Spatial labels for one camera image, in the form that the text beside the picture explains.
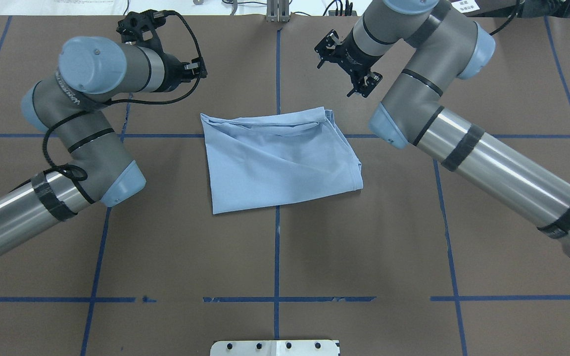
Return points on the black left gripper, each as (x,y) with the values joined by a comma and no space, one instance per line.
(169,74)

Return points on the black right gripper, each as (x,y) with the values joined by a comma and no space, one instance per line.
(352,55)

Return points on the light blue t-shirt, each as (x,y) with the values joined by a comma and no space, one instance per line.
(257,162)

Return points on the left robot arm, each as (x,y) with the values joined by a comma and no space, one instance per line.
(87,160)

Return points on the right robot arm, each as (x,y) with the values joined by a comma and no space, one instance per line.
(439,83)

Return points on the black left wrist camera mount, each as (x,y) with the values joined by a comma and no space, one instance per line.
(140,29)

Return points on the grey metal camera post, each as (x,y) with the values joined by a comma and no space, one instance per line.
(278,11)

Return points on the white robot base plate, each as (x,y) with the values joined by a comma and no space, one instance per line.
(276,348)

